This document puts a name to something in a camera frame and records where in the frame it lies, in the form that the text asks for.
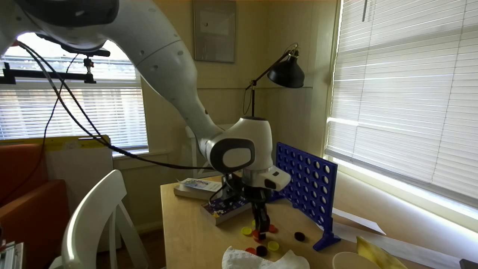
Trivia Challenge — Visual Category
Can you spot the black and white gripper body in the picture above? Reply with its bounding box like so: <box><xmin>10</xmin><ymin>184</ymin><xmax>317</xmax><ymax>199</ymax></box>
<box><xmin>220</xmin><ymin>166</ymin><xmax>292</xmax><ymax>201</ymax></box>

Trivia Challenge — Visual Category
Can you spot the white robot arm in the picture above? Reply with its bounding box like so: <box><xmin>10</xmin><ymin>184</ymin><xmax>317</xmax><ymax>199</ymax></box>
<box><xmin>0</xmin><ymin>0</ymin><xmax>290</xmax><ymax>235</ymax></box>

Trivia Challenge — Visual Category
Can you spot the yellow disc right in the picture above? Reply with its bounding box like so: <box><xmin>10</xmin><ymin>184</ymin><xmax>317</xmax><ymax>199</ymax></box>
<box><xmin>241</xmin><ymin>227</ymin><xmax>253</xmax><ymax>236</ymax></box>

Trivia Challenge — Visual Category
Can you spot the yellow disc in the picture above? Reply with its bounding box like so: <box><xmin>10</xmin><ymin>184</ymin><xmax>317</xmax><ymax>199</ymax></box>
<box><xmin>266</xmin><ymin>241</ymin><xmax>281</xmax><ymax>253</ymax></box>
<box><xmin>241</xmin><ymin>227</ymin><xmax>253</xmax><ymax>236</ymax></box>

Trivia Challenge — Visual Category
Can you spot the yellow disc left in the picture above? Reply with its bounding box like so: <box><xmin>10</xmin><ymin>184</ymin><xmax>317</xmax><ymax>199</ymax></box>
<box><xmin>266</xmin><ymin>241</ymin><xmax>281</xmax><ymax>253</ymax></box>

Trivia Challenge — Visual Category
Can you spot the black disc by cloth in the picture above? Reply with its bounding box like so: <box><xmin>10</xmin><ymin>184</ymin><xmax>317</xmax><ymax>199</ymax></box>
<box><xmin>256</xmin><ymin>245</ymin><xmax>269</xmax><ymax>257</ymax></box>

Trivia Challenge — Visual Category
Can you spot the orange disc by cloth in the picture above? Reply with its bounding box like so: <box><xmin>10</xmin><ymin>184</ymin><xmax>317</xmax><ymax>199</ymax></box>
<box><xmin>246</xmin><ymin>248</ymin><xmax>257</xmax><ymax>254</ymax></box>

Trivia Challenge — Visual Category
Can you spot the black disc lower left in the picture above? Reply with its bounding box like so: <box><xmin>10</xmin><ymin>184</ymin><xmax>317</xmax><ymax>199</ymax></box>
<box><xmin>293</xmin><ymin>232</ymin><xmax>307</xmax><ymax>242</ymax></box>

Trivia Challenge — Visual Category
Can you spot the blue connect four grid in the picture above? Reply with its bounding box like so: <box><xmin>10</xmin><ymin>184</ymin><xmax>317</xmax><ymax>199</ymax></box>
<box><xmin>277</xmin><ymin>144</ymin><xmax>340</xmax><ymax>251</ymax></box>

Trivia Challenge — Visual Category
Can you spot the white crumpled cloth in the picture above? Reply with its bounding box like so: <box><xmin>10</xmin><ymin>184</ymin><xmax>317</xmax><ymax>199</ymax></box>
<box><xmin>222</xmin><ymin>247</ymin><xmax>311</xmax><ymax>269</ymax></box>

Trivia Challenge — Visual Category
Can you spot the white paper sheet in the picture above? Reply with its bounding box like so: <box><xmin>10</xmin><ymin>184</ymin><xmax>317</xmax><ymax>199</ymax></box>
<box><xmin>334</xmin><ymin>210</ymin><xmax>461</xmax><ymax>269</ymax></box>

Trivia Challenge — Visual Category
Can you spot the black desk lamp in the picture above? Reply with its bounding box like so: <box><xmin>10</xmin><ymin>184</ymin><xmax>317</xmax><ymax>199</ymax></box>
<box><xmin>246</xmin><ymin>44</ymin><xmax>305</xmax><ymax>117</ymax></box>

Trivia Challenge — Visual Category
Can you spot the orange sofa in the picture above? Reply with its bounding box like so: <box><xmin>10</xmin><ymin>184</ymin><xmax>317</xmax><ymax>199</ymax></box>
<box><xmin>0</xmin><ymin>144</ymin><xmax>69</xmax><ymax>269</ymax></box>

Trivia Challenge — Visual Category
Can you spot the framed wall picture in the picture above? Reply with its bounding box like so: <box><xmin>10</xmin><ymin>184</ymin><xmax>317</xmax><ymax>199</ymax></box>
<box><xmin>192</xmin><ymin>0</ymin><xmax>237</xmax><ymax>63</ymax></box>

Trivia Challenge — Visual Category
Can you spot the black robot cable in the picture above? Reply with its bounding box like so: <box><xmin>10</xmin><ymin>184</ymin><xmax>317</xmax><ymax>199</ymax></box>
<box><xmin>0</xmin><ymin>42</ymin><xmax>211</xmax><ymax>207</ymax></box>

